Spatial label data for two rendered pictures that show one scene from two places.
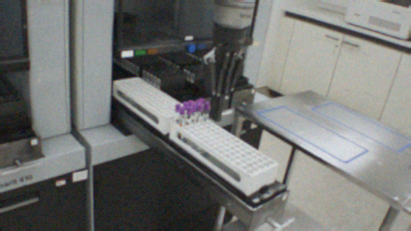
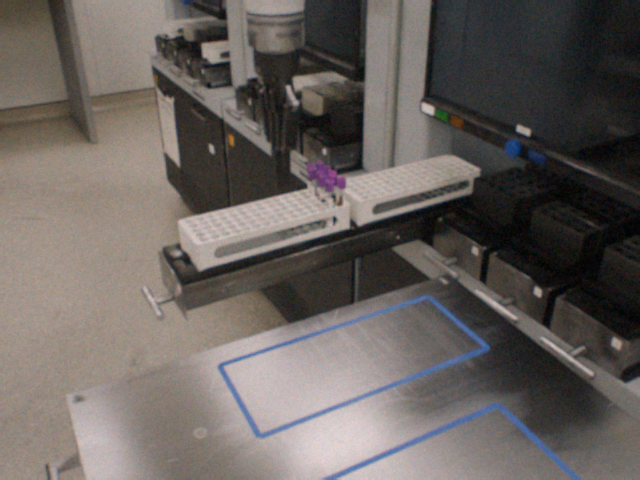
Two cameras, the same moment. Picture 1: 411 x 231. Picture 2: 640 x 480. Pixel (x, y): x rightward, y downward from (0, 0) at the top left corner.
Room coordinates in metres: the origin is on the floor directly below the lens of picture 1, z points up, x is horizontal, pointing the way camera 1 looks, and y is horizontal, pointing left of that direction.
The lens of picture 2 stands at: (1.17, -0.99, 1.39)
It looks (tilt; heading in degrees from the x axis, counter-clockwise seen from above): 29 degrees down; 106
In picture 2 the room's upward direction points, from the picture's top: straight up
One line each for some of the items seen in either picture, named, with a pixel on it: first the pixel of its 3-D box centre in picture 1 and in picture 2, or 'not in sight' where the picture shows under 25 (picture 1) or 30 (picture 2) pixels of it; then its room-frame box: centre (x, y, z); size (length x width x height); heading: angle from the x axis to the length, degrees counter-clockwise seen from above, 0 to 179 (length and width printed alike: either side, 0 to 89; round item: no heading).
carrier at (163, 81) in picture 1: (172, 82); (495, 201); (1.18, 0.14, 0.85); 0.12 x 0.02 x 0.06; 136
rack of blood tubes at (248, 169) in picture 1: (219, 151); (267, 227); (0.79, -0.05, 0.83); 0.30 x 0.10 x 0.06; 46
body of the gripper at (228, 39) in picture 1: (227, 44); (277, 77); (0.81, -0.02, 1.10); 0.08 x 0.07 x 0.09; 135
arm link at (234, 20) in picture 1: (232, 12); (275, 30); (0.81, -0.02, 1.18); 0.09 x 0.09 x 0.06
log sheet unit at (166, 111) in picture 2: not in sight; (165, 125); (-0.24, 1.40, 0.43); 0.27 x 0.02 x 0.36; 136
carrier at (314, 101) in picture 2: not in sight; (315, 102); (0.68, 0.63, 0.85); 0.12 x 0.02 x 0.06; 136
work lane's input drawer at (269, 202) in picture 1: (183, 146); (331, 235); (0.89, 0.05, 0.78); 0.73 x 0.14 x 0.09; 46
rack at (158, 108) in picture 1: (149, 104); (407, 190); (1.01, 0.18, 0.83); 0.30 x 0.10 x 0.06; 46
